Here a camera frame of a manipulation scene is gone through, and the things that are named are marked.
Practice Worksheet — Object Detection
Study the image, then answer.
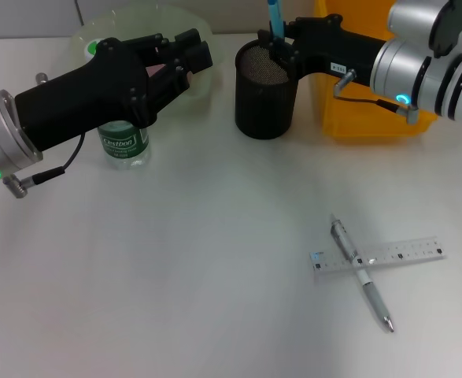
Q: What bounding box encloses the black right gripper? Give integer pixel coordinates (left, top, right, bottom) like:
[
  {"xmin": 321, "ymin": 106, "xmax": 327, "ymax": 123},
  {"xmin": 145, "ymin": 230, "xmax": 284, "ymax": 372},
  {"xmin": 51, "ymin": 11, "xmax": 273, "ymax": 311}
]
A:
[{"xmin": 257, "ymin": 14, "xmax": 391, "ymax": 87}]

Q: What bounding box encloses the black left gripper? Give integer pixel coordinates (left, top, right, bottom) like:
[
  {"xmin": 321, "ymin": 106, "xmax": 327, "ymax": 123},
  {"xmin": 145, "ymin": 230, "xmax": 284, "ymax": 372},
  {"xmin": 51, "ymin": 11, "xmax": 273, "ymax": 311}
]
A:
[{"xmin": 13, "ymin": 28, "xmax": 215, "ymax": 154}]

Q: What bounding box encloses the pink toy peach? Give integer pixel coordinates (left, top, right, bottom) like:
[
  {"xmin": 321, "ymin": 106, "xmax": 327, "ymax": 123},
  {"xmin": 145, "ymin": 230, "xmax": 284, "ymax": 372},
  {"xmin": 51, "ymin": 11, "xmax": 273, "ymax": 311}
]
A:
[{"xmin": 143, "ymin": 45, "xmax": 194, "ymax": 86}]

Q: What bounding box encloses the clear bottle green label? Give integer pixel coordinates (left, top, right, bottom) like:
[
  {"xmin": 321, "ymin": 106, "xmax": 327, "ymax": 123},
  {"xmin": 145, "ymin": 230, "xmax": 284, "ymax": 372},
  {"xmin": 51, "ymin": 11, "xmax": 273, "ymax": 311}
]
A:
[{"xmin": 83, "ymin": 38, "xmax": 153, "ymax": 171}]

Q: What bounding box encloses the green translucent fruit plate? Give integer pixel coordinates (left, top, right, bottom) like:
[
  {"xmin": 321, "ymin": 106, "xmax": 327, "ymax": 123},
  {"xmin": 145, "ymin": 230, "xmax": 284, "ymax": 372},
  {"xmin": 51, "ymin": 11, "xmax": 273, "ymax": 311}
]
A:
[{"xmin": 71, "ymin": 3, "xmax": 224, "ymax": 102}]

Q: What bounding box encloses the black mesh pen holder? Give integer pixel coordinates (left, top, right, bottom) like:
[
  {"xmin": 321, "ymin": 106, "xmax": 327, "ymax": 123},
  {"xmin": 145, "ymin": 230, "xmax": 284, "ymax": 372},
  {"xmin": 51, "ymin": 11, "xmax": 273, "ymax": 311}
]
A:
[{"xmin": 235, "ymin": 38, "xmax": 304, "ymax": 140}]

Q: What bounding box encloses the clear plastic ruler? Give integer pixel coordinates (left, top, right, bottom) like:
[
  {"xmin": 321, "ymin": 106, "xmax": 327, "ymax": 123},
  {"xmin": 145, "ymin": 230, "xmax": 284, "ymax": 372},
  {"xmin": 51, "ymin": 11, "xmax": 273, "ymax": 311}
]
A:
[{"xmin": 309, "ymin": 235, "xmax": 448, "ymax": 279}]

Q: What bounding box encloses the silver pen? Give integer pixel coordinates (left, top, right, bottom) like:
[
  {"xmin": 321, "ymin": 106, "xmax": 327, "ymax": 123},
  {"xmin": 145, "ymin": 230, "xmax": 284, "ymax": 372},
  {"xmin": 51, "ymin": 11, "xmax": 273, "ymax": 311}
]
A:
[{"xmin": 330, "ymin": 214, "xmax": 396, "ymax": 334}]

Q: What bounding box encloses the yellow plastic bin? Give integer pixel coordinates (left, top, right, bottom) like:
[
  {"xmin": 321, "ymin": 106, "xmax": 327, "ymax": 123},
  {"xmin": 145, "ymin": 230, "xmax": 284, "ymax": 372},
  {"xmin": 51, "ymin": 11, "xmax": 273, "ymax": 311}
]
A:
[{"xmin": 311, "ymin": 0, "xmax": 438, "ymax": 139}]

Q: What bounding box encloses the right gripper cable with connector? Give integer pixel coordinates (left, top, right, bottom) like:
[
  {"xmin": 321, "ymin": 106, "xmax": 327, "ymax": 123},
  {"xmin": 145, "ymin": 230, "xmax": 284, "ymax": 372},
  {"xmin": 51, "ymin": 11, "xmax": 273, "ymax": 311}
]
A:
[{"xmin": 332, "ymin": 69, "xmax": 421, "ymax": 126}]

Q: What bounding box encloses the gripper cable with connector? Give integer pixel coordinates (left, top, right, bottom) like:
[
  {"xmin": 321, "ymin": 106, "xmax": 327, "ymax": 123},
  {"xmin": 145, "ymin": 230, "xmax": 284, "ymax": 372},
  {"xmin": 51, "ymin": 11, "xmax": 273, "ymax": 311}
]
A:
[
  {"xmin": 2, "ymin": 72, "xmax": 87, "ymax": 199},
  {"xmin": 332, "ymin": 69, "xmax": 421, "ymax": 126}
]

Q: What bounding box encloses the left gripper cable with connector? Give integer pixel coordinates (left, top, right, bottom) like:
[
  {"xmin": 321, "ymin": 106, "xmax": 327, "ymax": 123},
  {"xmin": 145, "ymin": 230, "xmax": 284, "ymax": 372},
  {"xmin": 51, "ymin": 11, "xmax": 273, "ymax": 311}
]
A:
[{"xmin": 2, "ymin": 72, "xmax": 87, "ymax": 199}]

